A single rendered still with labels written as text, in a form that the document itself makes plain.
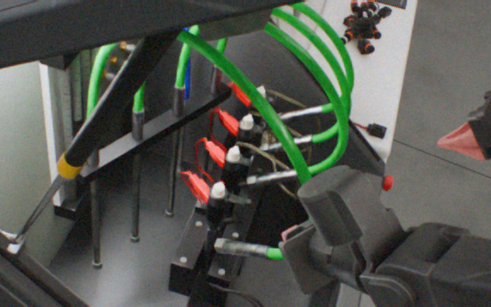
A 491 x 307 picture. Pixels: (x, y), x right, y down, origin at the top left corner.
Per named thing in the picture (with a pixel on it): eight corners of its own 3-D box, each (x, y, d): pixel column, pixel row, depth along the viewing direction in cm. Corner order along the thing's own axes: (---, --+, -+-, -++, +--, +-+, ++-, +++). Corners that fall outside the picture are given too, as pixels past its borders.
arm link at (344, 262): (376, 311, 65) (420, 277, 66) (343, 252, 63) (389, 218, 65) (342, 294, 71) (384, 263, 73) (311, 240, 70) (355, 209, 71)
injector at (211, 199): (223, 286, 115) (238, 205, 100) (195, 277, 115) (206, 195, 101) (228, 273, 117) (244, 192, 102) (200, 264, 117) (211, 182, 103)
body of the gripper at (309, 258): (274, 242, 75) (303, 255, 68) (349, 199, 78) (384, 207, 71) (297, 292, 76) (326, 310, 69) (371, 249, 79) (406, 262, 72)
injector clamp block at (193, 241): (220, 330, 118) (230, 280, 107) (165, 313, 119) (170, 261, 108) (268, 193, 142) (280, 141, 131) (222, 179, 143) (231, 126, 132)
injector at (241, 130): (248, 217, 126) (265, 136, 111) (222, 210, 127) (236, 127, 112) (252, 206, 128) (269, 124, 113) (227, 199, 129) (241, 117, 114)
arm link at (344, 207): (415, 318, 58) (470, 258, 62) (355, 206, 56) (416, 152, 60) (327, 304, 68) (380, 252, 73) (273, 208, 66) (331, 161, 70)
